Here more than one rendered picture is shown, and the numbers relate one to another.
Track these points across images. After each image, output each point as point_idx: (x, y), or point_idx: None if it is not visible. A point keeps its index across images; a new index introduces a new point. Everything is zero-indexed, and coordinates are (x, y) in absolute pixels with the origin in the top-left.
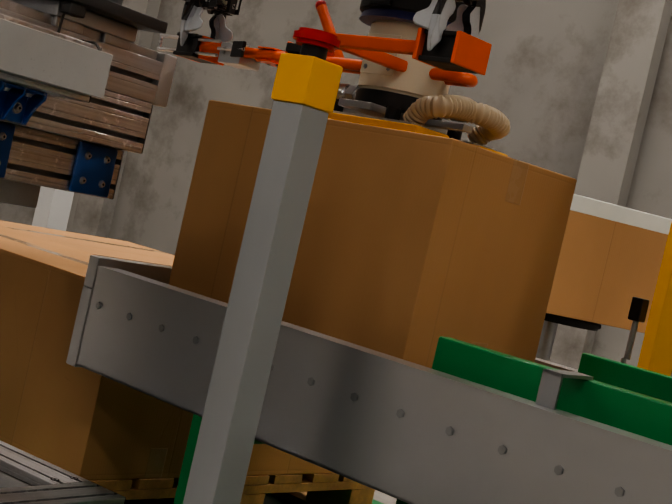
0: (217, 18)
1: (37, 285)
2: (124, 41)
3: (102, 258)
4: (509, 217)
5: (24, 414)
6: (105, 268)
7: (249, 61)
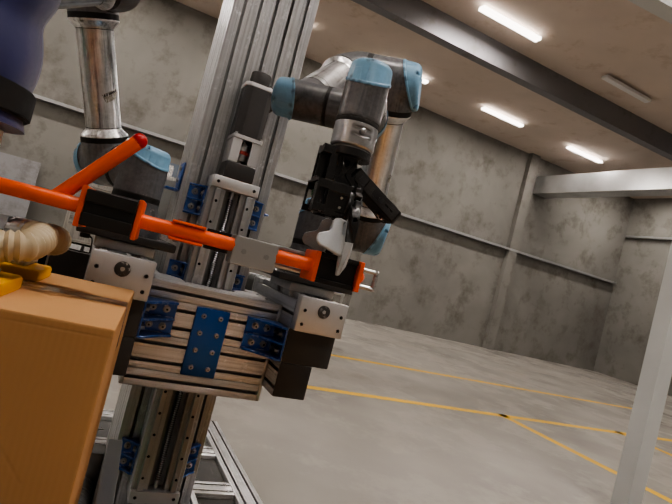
0: (343, 225)
1: None
2: (95, 246)
3: (108, 439)
4: None
5: None
6: (94, 443)
7: (228, 253)
